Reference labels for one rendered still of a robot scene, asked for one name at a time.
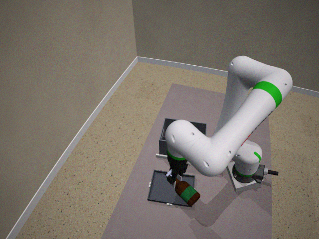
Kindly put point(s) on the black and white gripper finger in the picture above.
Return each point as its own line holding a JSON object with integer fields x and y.
{"x": 180, "y": 175}
{"x": 171, "y": 177}

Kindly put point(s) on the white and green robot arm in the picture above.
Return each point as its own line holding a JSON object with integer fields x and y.
{"x": 240, "y": 116}

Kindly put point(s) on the brown bottle with green label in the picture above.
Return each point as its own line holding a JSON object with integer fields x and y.
{"x": 186, "y": 192}

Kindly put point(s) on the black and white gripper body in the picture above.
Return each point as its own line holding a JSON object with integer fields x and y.
{"x": 174, "y": 169}

